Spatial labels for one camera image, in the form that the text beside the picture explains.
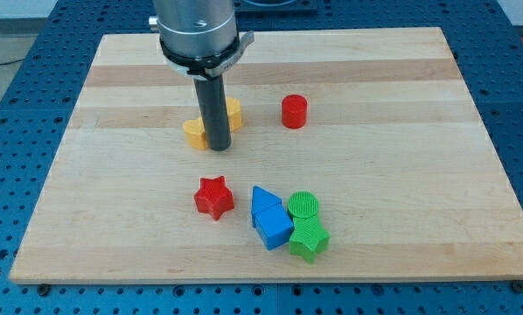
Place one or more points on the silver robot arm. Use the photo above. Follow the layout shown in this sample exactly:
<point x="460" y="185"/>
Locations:
<point x="199" y="38"/>

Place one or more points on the red star block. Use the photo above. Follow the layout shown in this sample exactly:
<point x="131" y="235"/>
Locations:
<point x="214" y="197"/>

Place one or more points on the yellow heart block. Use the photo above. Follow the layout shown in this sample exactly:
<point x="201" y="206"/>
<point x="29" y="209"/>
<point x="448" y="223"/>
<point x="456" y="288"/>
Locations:
<point x="194" y="130"/>

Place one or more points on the green star block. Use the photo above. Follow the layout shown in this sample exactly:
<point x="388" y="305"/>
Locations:
<point x="308" y="239"/>

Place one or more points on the blue triangle block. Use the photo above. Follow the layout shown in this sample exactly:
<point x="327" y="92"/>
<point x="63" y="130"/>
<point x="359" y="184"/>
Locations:
<point x="261" y="200"/>

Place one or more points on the red cylinder block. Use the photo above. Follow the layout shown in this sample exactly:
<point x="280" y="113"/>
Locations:
<point x="294" y="111"/>

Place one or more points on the green cylinder block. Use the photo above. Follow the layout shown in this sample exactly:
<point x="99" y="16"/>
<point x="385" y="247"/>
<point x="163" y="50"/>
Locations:
<point x="303" y="205"/>

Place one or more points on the blue cube block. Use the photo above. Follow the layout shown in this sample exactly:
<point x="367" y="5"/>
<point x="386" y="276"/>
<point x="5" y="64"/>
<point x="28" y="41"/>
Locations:
<point x="274" y="226"/>

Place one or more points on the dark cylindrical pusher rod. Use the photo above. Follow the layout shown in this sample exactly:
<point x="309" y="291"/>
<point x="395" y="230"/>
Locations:
<point x="213" y="109"/>

